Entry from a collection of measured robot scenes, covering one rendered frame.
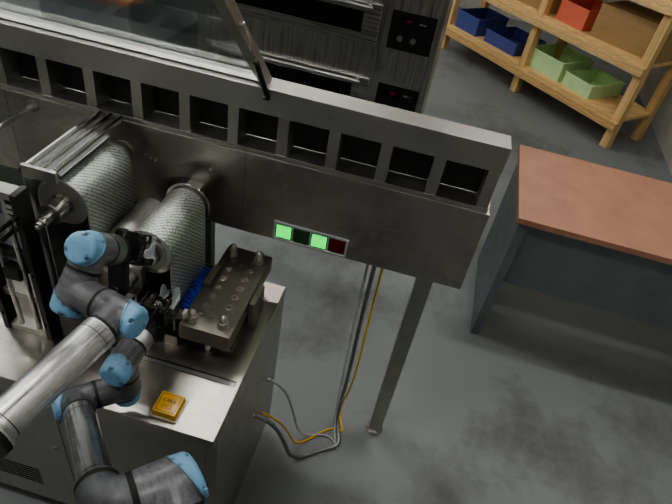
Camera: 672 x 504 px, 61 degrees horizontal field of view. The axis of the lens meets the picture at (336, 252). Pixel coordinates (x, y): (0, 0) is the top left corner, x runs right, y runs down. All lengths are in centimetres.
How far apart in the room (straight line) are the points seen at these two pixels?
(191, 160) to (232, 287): 42
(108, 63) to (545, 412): 257
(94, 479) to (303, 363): 180
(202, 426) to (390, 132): 97
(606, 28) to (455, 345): 375
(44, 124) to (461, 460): 222
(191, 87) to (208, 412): 93
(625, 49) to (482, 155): 451
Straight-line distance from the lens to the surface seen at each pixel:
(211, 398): 175
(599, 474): 316
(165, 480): 131
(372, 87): 347
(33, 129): 212
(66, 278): 134
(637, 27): 599
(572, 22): 633
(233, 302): 182
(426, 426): 292
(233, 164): 178
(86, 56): 187
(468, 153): 160
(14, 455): 239
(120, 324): 126
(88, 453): 144
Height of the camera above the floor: 234
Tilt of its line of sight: 40 degrees down
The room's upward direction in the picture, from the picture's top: 11 degrees clockwise
